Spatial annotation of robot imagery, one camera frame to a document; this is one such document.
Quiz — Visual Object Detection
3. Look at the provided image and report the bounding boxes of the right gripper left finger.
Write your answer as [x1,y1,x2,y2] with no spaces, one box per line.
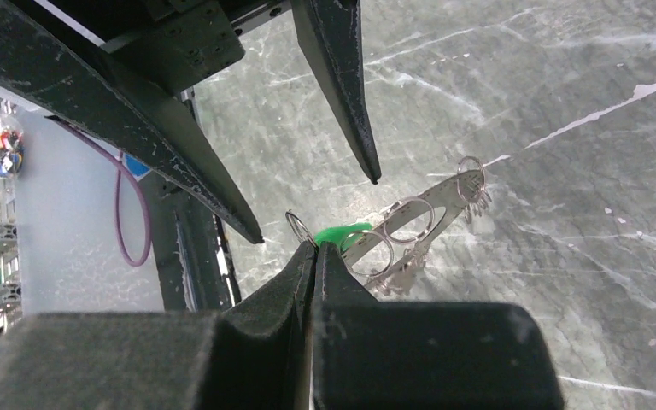
[0,1,263,243]

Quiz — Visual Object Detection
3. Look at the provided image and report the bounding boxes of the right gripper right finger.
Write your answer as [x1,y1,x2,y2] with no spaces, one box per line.
[290,0,382,185]

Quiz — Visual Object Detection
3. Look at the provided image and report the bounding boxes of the jar of colourful items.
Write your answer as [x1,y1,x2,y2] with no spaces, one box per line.
[0,112,25,179]

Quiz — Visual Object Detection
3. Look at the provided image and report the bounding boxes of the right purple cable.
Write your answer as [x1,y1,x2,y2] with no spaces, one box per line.
[50,115,154,268]

